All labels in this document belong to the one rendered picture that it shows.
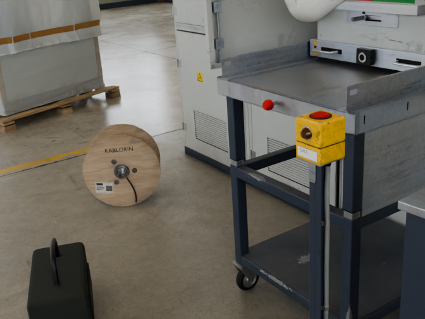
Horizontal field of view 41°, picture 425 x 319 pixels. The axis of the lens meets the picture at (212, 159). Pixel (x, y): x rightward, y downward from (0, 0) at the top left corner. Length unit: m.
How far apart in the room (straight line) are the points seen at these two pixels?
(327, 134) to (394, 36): 0.69
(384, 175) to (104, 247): 1.44
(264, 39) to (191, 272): 0.99
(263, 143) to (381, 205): 1.32
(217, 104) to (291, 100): 1.58
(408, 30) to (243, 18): 0.62
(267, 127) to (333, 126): 1.62
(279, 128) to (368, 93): 1.29
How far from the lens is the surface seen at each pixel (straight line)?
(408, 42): 1.85
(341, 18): 2.01
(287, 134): 2.75
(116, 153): 2.92
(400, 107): 1.60
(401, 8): 1.80
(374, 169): 1.62
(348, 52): 1.99
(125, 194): 3.00
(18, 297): 2.45
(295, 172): 2.79
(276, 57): 2.03
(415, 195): 1.27
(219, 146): 3.29
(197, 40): 3.25
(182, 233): 2.70
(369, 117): 1.51
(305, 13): 1.37
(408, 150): 1.72
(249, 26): 2.16
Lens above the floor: 1.28
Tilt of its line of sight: 21 degrees down
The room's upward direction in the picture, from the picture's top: 4 degrees counter-clockwise
